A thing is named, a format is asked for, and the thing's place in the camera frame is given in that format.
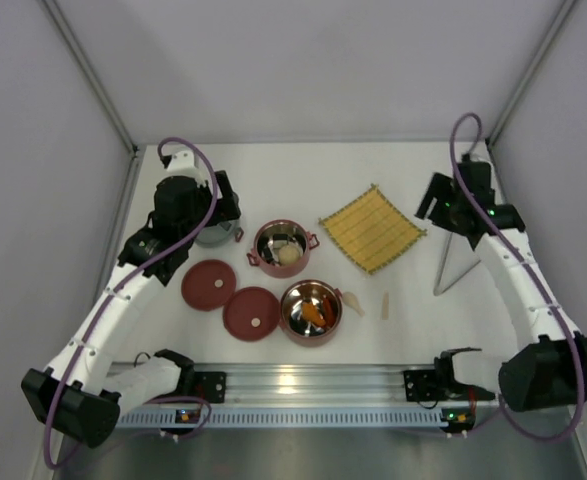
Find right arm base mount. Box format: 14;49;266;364
403;369;496;405

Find pink lunch box tier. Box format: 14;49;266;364
246;219;320;279

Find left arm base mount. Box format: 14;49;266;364
174;371;227;404

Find perforated cable duct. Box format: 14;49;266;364
116;407;448;429

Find aluminium mounting rail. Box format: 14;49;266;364
47;363;587;407

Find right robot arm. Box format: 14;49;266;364
416;161;587;412

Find sushi roll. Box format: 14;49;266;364
272;233;289;243
261;247;277;264

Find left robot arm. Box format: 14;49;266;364
21;170;240;448

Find bamboo woven mat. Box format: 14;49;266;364
318;184;427;275

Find beige spoon handle piece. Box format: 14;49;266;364
381;291;390;320

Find grey lunch box lid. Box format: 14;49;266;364
195;220;244;248

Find metal tongs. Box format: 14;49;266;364
433;232;479;296

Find orange fried chicken piece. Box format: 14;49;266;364
301;301;326;328

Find dark red lid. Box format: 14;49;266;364
181;259;237;312
222;286;280;342

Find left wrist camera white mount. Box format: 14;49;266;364
161;148;207;186

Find beige spoon head piece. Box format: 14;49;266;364
342;291;365;317

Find red sausage piece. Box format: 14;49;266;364
322;296;339;329

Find white steamed bun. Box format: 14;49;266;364
277;244;302;267

